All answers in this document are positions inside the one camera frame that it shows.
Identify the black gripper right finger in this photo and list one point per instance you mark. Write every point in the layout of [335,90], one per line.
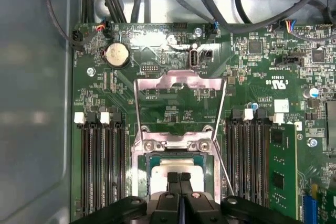
[194,208]

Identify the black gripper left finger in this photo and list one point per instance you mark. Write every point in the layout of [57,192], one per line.
[173,203]

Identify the silver square CPU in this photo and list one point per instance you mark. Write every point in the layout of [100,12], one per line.
[160,180]

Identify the metal socket cover frame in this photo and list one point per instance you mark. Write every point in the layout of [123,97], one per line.
[189,77]

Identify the CPU socket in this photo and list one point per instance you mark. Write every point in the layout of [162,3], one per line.
[137,174]

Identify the black RAM slot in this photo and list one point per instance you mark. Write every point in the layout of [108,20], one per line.
[109,161]
[121,161]
[245,161]
[257,161]
[96,161]
[232,161]
[85,161]

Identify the blue expansion slot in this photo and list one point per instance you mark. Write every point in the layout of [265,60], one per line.
[308,208]

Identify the green RAM stick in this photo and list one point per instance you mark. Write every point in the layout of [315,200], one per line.
[283,155]

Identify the silver board screw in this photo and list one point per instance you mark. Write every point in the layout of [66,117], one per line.
[312,142]
[197,32]
[90,71]

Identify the internal USB port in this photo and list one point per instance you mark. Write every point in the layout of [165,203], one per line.
[194,58]

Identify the green motherboard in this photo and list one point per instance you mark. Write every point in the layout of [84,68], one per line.
[262,77]

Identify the round coin cell battery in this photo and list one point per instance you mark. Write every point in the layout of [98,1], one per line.
[117,55]

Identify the silver blue capacitor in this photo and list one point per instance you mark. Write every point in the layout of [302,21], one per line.
[313,93]

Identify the black open PC case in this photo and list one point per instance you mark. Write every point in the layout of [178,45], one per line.
[31,77]

